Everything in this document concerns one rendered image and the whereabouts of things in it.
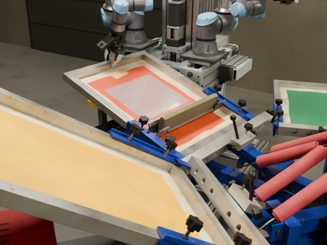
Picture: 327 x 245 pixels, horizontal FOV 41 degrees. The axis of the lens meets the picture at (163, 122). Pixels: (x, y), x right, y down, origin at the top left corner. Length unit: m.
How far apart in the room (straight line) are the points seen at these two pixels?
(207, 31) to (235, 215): 1.41
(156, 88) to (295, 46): 3.29
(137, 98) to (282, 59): 3.48
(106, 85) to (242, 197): 1.09
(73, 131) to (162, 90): 0.96
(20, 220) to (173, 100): 1.11
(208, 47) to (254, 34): 2.98
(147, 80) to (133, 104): 0.26
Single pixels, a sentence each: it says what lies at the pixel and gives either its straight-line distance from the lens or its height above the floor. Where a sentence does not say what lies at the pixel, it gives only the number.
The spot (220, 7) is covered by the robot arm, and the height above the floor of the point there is 1.52.
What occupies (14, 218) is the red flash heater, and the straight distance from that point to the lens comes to 1.54.
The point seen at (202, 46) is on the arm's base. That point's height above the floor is 1.32.
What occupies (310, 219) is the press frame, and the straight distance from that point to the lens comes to 1.70.
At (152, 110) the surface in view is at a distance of 2.18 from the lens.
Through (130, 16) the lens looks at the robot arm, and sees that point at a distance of 2.80.
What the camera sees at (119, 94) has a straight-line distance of 2.25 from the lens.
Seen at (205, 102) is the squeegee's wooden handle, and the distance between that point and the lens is 2.16.
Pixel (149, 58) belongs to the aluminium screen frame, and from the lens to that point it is 2.58.
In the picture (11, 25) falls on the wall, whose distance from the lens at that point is 7.93.
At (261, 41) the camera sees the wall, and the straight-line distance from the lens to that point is 5.54.
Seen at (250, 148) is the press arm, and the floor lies 1.07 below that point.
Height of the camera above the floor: 2.00
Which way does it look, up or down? 25 degrees down
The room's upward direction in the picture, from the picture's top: 1 degrees clockwise
